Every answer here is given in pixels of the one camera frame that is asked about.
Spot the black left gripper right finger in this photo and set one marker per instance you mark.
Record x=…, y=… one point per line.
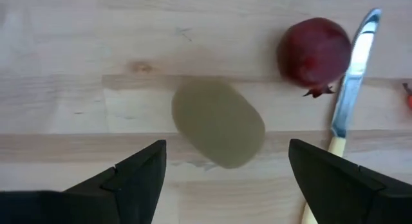
x=354, y=195

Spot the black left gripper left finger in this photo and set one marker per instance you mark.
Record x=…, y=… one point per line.
x=96, y=201

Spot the brown green kiwi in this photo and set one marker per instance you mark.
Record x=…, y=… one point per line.
x=219, y=122

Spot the dark red pomegranate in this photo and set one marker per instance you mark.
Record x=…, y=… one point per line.
x=313, y=53

